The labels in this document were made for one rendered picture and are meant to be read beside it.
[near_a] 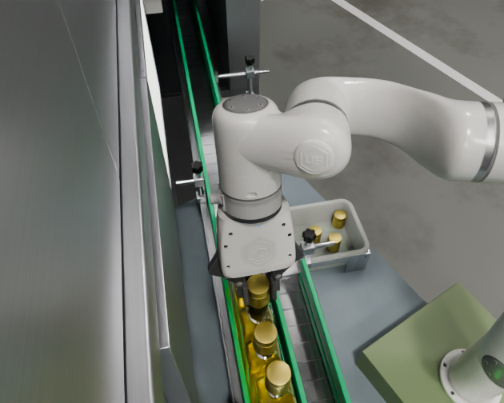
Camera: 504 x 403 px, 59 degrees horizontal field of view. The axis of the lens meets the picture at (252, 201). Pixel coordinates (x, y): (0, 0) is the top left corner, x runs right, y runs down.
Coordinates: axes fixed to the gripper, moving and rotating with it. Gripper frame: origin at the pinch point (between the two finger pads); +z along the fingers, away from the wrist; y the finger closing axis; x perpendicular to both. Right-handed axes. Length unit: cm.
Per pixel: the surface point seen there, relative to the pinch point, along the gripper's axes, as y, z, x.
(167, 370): -13.3, -3.4, -13.0
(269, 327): 0.4, 3.9, -4.5
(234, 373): -4.9, 30.3, 6.6
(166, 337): -12.3, -10.0, -13.7
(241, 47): 17, 0, 106
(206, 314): -8.5, 37.7, 28.5
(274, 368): -0.3, 5.4, -10.0
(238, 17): 17, -11, 104
